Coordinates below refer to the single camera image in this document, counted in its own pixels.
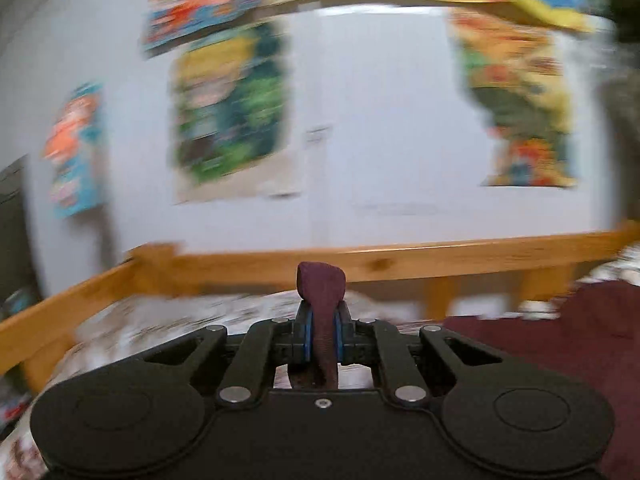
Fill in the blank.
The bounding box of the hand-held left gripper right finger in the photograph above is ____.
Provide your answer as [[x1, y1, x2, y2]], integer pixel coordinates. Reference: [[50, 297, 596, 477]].
[[332, 302, 503, 409]]

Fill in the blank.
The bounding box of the wooden bed frame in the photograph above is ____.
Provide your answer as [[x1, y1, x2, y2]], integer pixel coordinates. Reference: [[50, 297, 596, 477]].
[[0, 220, 640, 391]]

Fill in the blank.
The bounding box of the yellow orange green wall poster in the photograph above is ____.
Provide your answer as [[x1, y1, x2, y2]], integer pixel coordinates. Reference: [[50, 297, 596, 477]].
[[447, 7, 581, 190]]

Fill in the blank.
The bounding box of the dark cabinet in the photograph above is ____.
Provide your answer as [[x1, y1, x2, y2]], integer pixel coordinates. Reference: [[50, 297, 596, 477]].
[[0, 155, 42, 311]]

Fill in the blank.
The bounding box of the maroon garment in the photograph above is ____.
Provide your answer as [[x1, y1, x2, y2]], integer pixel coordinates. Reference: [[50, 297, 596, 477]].
[[286, 261, 640, 480]]

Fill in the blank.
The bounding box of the red blue wall poster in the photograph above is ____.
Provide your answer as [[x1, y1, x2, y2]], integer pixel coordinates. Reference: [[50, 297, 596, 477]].
[[140, 0, 281, 58]]

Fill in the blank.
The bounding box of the floral printed blanket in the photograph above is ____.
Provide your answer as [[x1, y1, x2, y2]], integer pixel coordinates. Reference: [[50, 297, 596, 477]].
[[0, 245, 640, 480]]

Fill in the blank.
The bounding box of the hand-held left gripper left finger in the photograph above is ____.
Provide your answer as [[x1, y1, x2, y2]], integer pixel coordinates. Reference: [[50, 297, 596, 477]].
[[142, 302, 314, 409]]

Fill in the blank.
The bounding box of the blue orange wall poster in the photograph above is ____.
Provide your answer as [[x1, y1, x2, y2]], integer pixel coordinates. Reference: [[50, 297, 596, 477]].
[[41, 82, 110, 220]]

